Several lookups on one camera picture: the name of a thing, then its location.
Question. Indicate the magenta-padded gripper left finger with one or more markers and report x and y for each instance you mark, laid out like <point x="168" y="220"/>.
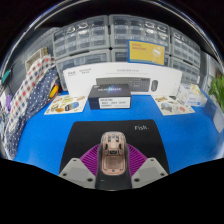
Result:
<point x="74" y="170"/>

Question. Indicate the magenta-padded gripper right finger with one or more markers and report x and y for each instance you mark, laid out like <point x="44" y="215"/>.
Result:
<point x="150" y="170"/>

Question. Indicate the pink computer mouse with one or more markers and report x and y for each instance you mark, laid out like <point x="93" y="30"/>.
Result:
<point x="113" y="159"/>

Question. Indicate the black mouse pad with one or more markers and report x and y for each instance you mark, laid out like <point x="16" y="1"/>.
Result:
<point x="83" y="136"/>

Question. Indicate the navy white dotted cloth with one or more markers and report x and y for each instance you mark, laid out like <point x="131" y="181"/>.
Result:
<point x="23" y="133"/>

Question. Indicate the colourful sticker sheet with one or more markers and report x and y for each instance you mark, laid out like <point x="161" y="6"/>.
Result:
<point x="171" y="106"/>
<point x="65" y="105"/>

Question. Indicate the small black box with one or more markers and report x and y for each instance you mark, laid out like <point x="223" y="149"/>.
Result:
<point x="108" y="96"/>

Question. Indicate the small yellow object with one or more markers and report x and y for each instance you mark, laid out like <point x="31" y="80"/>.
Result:
<point x="54" y="90"/>

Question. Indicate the clear plastic box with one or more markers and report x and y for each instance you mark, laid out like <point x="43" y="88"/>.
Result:
<point x="191" y="95"/>

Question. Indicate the long white keyboard box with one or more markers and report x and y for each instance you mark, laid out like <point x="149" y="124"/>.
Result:
<point x="80" y="78"/>

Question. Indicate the red blue checkered cloth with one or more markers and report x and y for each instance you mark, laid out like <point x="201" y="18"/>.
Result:
<point x="28" y="90"/>

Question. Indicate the purple toy figure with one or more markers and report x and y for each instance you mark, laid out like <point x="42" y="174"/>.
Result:
<point x="8" y="103"/>

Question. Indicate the green potted plant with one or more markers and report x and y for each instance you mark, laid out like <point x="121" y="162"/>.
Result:
<point x="217" y="91"/>

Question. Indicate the yellow and blue box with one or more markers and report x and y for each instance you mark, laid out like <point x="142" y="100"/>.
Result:
<point x="146" y="52"/>

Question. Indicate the white woven basket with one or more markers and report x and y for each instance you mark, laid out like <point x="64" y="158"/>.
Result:
<point x="36" y="58"/>

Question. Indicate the teal wall bin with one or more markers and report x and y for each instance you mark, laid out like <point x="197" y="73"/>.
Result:
<point x="6" y="76"/>

